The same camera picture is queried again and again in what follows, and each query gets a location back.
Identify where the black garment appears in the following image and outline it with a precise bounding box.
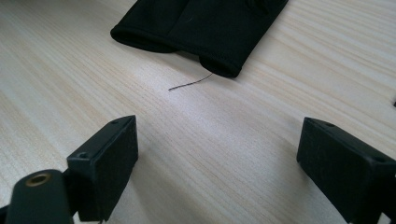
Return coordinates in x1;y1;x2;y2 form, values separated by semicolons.
109;0;290;92

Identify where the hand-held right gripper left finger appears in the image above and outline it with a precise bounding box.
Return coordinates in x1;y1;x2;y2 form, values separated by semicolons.
66;115;139;222

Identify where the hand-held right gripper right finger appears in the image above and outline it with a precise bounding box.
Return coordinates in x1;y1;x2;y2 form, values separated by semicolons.
296;117;396;223

